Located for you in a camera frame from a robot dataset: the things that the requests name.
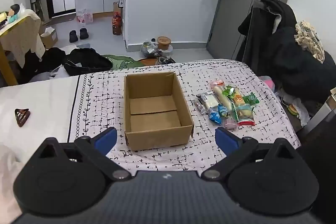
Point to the black coat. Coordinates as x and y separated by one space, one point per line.
262 29

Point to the pink plastic bag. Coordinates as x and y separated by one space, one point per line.
84 16

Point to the green snack packet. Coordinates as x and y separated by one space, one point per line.
250 99
228 91

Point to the clear black-edged snack packet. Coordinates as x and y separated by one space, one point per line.
206 100

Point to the pink snack packet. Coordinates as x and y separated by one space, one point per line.
229 124

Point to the black clothes pile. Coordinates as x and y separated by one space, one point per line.
44 61

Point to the pink fluffy item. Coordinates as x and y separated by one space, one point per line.
267 82

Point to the plain white sheet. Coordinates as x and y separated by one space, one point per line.
39 100

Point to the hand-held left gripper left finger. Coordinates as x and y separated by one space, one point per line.
106 140

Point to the yellow wooden table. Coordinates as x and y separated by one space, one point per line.
6 66

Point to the cardboard box with paper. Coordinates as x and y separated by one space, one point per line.
50 37

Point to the beige knitted cloth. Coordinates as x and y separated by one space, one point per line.
309 40

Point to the brown lidded container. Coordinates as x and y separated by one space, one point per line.
164 43

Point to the grey sneaker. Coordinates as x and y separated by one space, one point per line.
165 60

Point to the black-patterned white bedsheet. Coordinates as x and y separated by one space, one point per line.
105 108

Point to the green rug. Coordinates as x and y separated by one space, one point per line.
123 62

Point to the burger toy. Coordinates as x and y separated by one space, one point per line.
292 109

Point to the orange-label rice cracker packet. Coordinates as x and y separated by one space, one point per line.
239 100

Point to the white cloth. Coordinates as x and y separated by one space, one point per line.
6 169

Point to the clear plastic bag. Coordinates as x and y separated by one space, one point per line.
148 48

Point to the metal furniture leg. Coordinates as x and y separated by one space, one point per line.
320 113

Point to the grey door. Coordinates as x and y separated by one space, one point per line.
236 8

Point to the black slipper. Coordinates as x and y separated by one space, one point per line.
73 35
83 33

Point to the long cream snack packet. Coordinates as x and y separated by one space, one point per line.
221 98

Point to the black fleece garment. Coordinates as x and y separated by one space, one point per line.
302 64

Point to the brown hair clip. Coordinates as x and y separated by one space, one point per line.
22 116

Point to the dark-haired doll figure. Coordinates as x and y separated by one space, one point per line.
13 12

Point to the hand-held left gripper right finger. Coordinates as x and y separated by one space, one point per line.
226 141

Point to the blue snack packet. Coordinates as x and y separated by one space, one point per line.
223 109
214 117

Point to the open black bag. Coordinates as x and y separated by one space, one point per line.
88 61

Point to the beige dotted tablecloth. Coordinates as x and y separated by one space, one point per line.
23 37

